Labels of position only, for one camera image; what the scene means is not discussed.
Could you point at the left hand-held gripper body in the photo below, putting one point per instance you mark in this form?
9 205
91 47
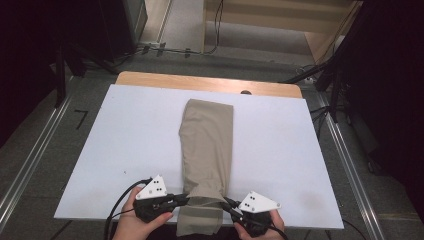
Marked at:
153 203

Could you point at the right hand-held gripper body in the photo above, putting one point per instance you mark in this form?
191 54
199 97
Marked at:
256 203

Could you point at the beige pants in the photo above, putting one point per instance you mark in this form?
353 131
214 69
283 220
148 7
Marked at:
206 143

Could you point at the person's left hand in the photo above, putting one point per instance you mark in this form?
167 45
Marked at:
133 228

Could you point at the person's right hand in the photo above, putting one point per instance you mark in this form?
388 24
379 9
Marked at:
276 230

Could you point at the white board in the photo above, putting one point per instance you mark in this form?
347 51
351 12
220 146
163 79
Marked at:
133 133

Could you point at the dark round table grommet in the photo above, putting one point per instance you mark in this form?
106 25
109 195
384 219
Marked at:
245 92

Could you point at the wooden table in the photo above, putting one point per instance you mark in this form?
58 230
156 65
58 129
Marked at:
150 79

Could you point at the black metal stand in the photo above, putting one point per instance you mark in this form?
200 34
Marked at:
333 86
60 76

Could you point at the white power strip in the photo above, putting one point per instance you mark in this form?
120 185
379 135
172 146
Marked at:
153 46

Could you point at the dark cabinet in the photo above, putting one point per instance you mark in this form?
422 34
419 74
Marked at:
123 26

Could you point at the dark curtain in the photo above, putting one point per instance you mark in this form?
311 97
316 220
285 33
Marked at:
393 83
23 50

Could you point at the light wooden furniture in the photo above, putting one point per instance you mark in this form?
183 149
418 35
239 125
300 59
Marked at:
283 16

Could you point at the metal floor rail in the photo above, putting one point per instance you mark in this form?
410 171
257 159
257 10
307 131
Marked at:
165 20
30 163
353 173

